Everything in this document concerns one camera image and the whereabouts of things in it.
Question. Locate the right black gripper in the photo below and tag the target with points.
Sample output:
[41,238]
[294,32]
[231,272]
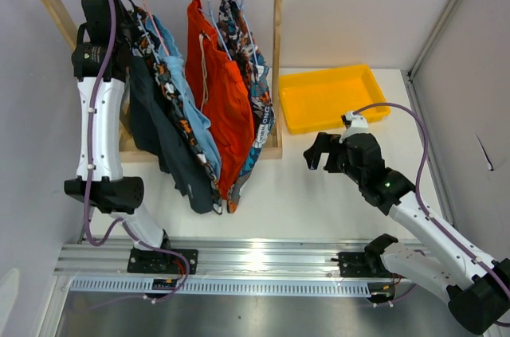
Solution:
[324,143]

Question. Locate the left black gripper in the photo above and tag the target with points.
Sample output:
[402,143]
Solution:
[134,29]

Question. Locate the light blue mesh shorts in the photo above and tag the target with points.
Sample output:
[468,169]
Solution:
[199,123]

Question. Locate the dark navy shorts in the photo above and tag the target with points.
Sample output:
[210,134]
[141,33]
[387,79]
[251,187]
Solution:
[153,132]

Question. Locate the teal orange patterned shorts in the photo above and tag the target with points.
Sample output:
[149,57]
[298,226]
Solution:
[243,49]

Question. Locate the bright orange shorts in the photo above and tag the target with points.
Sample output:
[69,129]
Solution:
[220,94]

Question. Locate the orange grey camo shorts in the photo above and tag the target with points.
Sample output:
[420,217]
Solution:
[175,113]

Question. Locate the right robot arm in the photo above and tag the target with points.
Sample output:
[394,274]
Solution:
[473,283]

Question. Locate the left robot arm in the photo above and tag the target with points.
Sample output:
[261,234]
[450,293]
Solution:
[100,64]

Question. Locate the yellow plastic tray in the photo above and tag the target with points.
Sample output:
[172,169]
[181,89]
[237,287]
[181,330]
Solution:
[315,101]

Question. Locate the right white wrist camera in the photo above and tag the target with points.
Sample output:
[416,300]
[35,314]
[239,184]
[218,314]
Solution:
[354,124]

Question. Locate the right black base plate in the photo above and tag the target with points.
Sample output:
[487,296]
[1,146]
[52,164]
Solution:
[356,265]

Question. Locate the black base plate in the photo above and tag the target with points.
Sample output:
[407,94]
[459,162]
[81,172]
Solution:
[356,265]
[151,262]

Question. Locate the aluminium mounting rail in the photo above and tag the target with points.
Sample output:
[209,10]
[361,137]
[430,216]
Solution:
[253,257]

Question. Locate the slotted cable duct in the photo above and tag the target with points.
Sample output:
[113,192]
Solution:
[331,287]

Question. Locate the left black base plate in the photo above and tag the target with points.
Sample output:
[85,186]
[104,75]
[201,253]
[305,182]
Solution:
[151,262]

